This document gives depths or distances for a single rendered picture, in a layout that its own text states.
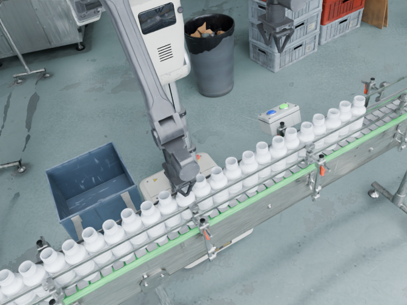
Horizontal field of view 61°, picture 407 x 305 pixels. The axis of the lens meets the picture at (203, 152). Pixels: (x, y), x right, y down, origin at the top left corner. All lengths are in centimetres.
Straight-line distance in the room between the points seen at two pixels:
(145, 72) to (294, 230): 170
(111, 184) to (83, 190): 13
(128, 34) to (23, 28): 390
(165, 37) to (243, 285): 143
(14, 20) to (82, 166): 322
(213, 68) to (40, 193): 175
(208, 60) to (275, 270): 179
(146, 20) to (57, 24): 328
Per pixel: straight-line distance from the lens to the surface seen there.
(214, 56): 305
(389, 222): 248
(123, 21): 83
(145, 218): 105
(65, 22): 458
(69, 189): 173
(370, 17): 451
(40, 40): 473
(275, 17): 110
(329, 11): 395
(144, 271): 119
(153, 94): 83
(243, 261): 220
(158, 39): 142
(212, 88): 325
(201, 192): 107
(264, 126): 134
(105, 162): 167
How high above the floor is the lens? 196
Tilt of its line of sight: 45 degrees down
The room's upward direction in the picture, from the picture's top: 10 degrees counter-clockwise
